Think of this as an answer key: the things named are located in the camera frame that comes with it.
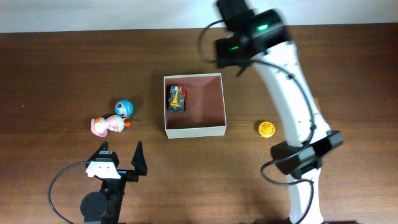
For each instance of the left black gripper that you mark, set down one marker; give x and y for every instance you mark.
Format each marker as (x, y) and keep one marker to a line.
(125, 173)

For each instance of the pink white duck toy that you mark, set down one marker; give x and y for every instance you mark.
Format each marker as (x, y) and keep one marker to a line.
(101, 126)

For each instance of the grey red toy truck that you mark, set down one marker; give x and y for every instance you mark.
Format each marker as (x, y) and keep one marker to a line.
(177, 98)

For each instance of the yellow round plastic toy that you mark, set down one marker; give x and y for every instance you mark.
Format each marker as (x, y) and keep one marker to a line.
(266, 129)

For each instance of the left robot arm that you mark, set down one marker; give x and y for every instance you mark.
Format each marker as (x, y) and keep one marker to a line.
(104, 205)

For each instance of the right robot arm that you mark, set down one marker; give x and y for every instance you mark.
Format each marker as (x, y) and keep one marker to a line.
(263, 42)

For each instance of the blue ball toy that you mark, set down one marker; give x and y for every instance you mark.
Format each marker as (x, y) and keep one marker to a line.
(124, 108)

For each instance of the white cardboard box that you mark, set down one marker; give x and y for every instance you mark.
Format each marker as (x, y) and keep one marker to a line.
(204, 114)

